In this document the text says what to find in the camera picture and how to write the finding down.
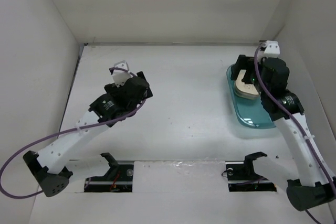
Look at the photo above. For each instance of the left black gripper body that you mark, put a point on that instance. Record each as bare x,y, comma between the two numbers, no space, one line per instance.
113,89

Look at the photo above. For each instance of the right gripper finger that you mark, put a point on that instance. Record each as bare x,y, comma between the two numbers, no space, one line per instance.
243,63
250,77

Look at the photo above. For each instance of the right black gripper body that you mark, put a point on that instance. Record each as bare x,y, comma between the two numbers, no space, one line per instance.
261,65

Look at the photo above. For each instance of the cream panda plate back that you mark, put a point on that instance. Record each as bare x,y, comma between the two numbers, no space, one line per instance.
245,90

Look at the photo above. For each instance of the teal plastic bin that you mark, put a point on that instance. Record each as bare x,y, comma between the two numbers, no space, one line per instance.
249,113

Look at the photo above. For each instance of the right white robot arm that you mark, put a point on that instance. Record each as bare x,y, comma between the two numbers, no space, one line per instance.
262,101

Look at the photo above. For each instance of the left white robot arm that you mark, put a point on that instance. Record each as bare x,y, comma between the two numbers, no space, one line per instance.
55,166

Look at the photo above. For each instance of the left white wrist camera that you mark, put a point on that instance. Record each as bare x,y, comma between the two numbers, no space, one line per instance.
120,73

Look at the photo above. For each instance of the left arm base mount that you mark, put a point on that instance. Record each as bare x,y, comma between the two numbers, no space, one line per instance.
122,182

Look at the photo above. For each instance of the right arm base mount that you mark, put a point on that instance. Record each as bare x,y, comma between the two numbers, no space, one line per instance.
241,176

